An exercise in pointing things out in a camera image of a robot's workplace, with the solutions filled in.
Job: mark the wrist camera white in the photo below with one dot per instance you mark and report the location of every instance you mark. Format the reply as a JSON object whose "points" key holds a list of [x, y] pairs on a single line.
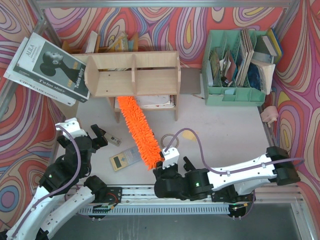
{"points": [[171, 157], [73, 127]]}

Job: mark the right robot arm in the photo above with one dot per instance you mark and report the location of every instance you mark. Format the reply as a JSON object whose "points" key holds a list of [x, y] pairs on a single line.
{"points": [[226, 184]]}

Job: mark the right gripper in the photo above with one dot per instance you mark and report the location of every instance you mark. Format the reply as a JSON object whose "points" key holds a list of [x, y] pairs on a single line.
{"points": [[172, 170]]}

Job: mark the blue yellow book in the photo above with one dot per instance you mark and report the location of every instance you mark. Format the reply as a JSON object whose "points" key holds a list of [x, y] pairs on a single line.
{"points": [[270, 45]]}

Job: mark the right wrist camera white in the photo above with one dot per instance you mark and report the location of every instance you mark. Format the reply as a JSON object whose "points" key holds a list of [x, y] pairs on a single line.
{"points": [[171, 157]]}

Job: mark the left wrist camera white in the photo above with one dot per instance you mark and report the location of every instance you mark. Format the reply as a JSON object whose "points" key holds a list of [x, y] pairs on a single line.
{"points": [[73, 127]]}

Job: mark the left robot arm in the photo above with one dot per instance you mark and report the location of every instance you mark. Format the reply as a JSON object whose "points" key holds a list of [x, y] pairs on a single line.
{"points": [[65, 187]]}

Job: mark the wooden bookshelf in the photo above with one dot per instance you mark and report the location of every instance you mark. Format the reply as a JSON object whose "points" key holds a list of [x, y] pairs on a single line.
{"points": [[144, 73]]}

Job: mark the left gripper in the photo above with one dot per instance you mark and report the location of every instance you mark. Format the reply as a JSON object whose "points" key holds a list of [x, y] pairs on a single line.
{"points": [[93, 140]]}

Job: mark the open book beside organizer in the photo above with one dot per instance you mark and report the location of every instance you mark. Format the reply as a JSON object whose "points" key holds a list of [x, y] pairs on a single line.
{"points": [[260, 75]]}

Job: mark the green desk organizer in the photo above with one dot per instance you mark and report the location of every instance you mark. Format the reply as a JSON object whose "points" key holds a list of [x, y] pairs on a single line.
{"points": [[223, 55]]}

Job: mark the black plastic clip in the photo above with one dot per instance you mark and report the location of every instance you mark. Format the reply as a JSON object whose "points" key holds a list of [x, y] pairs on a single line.
{"points": [[188, 166]]}

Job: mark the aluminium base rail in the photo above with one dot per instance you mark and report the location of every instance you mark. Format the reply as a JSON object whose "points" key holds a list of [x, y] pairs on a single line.
{"points": [[138, 195]]}

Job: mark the spiral notebook on lower shelf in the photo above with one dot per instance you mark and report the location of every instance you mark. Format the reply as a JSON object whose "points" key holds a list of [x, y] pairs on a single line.
{"points": [[146, 101]]}

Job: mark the yellow sticky note pad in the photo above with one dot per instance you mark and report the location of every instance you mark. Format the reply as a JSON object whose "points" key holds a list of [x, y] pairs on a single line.
{"points": [[189, 135]]}

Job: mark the grey brown mat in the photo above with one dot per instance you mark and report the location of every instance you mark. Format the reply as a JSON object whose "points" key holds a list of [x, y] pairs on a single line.
{"points": [[190, 81]]}

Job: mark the black and white stapler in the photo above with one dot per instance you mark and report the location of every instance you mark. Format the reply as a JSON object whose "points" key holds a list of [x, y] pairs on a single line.
{"points": [[112, 139]]}

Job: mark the Twins story magazine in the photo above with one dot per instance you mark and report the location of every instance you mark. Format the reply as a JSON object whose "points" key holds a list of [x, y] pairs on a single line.
{"points": [[52, 67]]}

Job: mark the orange microfiber duster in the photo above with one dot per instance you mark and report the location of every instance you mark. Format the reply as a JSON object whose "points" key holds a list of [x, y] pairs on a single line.
{"points": [[140, 131]]}

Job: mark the grey pocket calculator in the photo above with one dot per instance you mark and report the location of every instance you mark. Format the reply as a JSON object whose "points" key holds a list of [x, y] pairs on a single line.
{"points": [[125, 158]]}

